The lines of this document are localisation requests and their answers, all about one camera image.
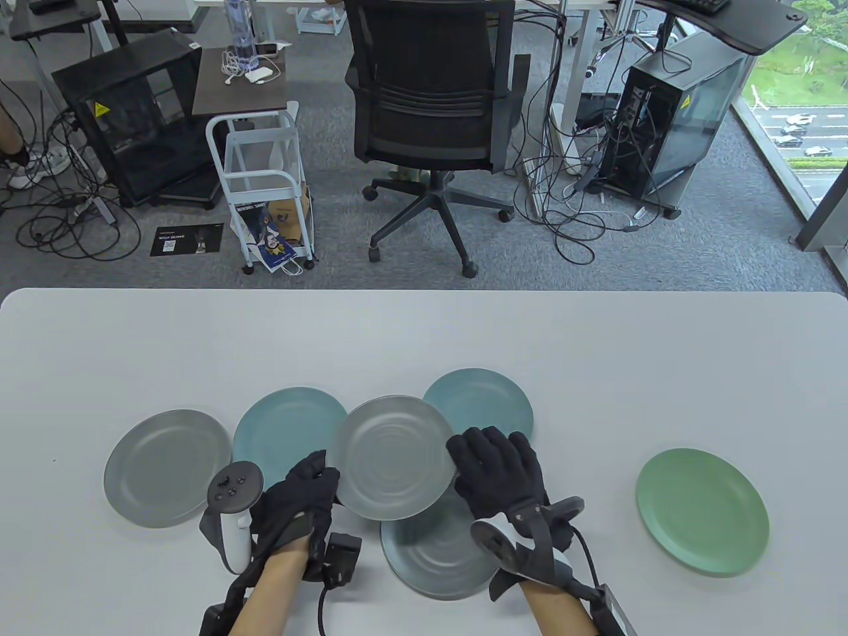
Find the person's right hand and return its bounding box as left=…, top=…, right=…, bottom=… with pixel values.
left=446, top=426, right=577, bottom=600

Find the person's left hand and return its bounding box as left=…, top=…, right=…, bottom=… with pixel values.
left=249, top=449, right=342, bottom=564

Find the teal plate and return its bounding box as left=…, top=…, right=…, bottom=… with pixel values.
left=423, top=368, right=535, bottom=458
left=232, top=388, right=350, bottom=492

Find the grey plate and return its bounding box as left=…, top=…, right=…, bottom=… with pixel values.
left=327, top=396, right=458, bottom=521
left=380, top=487, right=514, bottom=601
left=104, top=409, right=233, bottom=529

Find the green plate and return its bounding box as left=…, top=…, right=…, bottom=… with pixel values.
left=636, top=449, right=770, bottom=577

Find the black forearm electronics box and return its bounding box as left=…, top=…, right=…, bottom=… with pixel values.
left=583, top=583, right=640, bottom=636
left=199, top=563, right=266, bottom=636

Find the person's right forearm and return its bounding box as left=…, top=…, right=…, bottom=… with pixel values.
left=523, top=576, right=600, bottom=636

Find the person's left forearm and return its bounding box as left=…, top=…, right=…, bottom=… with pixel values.
left=229, top=550, right=312, bottom=636

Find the grey tracking controller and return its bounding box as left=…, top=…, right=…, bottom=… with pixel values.
left=470, top=497, right=587, bottom=590
left=199, top=460, right=264, bottom=576

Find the blue printed bag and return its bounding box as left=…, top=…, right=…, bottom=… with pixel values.
left=234, top=199, right=304, bottom=274

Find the black leaflet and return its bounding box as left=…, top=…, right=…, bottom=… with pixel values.
left=150, top=224, right=225, bottom=258

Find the brown paper bag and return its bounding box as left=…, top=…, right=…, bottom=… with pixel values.
left=267, top=187, right=313, bottom=247

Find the white rolling cart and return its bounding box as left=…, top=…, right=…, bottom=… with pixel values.
left=205, top=109, right=317, bottom=276

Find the grey power strip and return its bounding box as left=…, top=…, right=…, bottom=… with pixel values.
left=72, top=195, right=119, bottom=227

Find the black computer tower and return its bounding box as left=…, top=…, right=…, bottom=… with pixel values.
left=598, top=32, right=757, bottom=221

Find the black office chair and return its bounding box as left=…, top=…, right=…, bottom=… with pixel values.
left=344, top=0, right=532, bottom=279

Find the black glass computer case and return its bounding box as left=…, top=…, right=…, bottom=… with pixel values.
left=52, top=30, right=223, bottom=210

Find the brown side table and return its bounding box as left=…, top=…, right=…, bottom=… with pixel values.
left=191, top=45, right=299, bottom=120

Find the clear water bottle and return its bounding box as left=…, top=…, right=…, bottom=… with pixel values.
left=223, top=0, right=258, bottom=71

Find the black curved desk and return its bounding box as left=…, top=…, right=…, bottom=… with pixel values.
left=635, top=0, right=810, bottom=56

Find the black rectangular desk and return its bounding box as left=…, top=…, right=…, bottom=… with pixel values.
left=9, top=0, right=105, bottom=42

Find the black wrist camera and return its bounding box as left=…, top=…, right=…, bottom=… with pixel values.
left=303, top=530, right=364, bottom=589

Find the tangle of black cables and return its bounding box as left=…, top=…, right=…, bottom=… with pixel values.
left=0, top=79, right=143, bottom=262
left=513, top=13, right=663, bottom=266

